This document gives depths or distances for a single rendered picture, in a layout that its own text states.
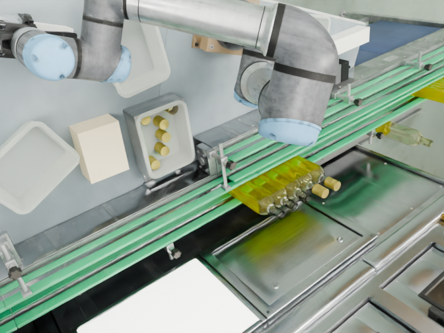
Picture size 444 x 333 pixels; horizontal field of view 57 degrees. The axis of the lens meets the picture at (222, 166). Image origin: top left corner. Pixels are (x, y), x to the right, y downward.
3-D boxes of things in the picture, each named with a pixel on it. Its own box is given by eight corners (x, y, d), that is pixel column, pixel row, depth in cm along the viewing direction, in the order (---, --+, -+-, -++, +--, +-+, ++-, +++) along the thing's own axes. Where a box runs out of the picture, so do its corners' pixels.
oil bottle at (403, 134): (372, 133, 189) (426, 152, 170) (372, 121, 186) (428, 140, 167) (380, 128, 191) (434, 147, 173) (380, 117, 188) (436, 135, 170)
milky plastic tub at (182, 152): (139, 172, 135) (150, 182, 129) (122, 109, 124) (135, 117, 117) (183, 152, 143) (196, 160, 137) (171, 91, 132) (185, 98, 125)
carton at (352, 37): (318, 40, 164) (330, 42, 160) (357, 25, 175) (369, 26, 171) (318, 55, 167) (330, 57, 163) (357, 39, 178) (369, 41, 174)
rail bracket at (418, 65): (398, 66, 182) (427, 72, 173) (400, 49, 178) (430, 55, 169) (404, 63, 184) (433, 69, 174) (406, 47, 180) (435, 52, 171)
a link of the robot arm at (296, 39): (361, 11, 67) (74, -51, 69) (341, 78, 71) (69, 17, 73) (347, 15, 78) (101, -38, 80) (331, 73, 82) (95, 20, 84)
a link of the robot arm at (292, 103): (279, 55, 123) (347, 78, 72) (266, 104, 128) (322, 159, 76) (240, 47, 121) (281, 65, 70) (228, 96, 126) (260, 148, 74)
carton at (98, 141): (82, 174, 124) (91, 184, 119) (68, 125, 116) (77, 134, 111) (119, 160, 130) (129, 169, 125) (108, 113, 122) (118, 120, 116)
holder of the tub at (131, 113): (142, 184, 139) (152, 193, 133) (122, 109, 124) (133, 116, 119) (184, 164, 146) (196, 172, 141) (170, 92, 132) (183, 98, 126)
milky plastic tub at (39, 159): (-37, 170, 105) (-32, 183, 99) (28, 108, 109) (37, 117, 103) (17, 205, 117) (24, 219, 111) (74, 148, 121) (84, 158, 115)
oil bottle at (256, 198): (224, 191, 145) (265, 219, 129) (222, 178, 142) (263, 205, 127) (236, 185, 147) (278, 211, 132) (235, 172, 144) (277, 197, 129)
